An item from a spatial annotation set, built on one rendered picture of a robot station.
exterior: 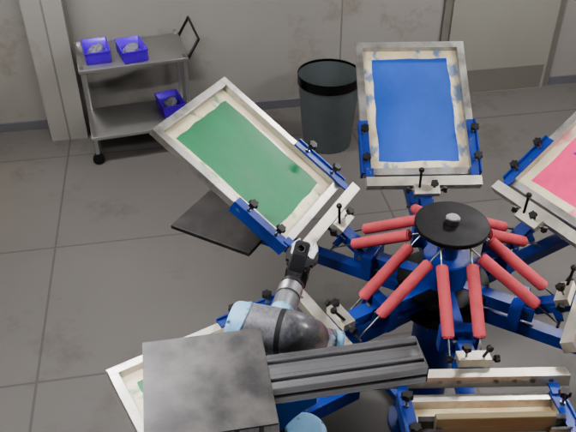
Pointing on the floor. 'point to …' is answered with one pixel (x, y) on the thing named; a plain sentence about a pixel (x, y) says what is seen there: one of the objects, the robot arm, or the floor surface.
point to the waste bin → (327, 103)
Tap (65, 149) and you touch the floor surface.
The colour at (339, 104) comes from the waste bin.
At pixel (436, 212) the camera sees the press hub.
